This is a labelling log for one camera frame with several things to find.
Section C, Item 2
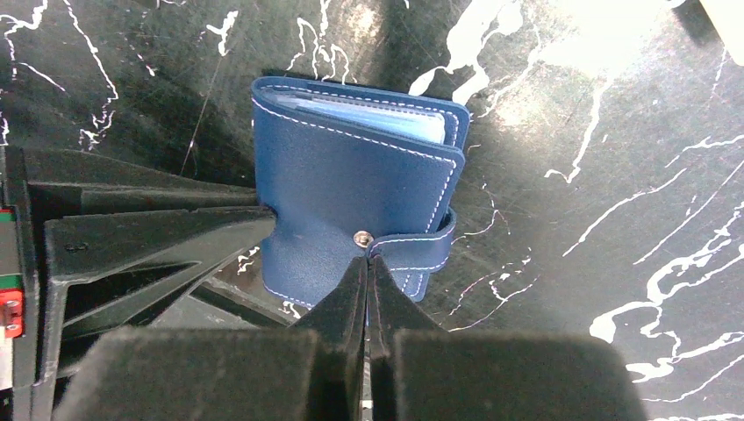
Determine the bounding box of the navy blue card holder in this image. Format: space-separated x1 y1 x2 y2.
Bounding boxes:
251 76 470 308

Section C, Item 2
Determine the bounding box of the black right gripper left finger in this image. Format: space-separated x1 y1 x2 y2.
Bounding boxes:
54 258 368 420

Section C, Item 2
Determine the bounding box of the white card stack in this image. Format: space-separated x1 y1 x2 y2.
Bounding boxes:
700 0 743 67

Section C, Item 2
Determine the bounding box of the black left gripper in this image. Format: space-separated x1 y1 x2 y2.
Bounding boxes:
1 146 275 420

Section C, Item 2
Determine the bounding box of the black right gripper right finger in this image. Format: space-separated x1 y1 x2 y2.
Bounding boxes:
367 257 647 420

